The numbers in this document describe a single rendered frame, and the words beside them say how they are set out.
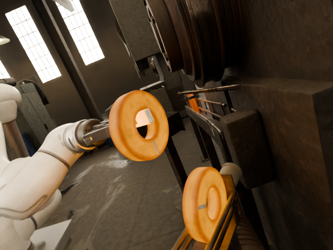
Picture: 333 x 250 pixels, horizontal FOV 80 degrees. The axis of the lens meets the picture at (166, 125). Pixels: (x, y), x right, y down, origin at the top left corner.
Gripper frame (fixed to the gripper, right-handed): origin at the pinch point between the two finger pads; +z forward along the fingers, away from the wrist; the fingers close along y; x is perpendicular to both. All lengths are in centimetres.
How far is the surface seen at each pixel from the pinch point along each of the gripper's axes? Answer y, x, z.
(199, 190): 3.3, -16.5, 9.9
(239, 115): -24.9, -12.9, 12.6
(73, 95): -595, 105, -961
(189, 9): -24.4, 18.8, 9.9
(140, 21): -251, 95, -155
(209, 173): -2.2, -16.6, 9.9
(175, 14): -28.1, 20.8, 4.0
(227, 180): -7.6, -22.5, 10.6
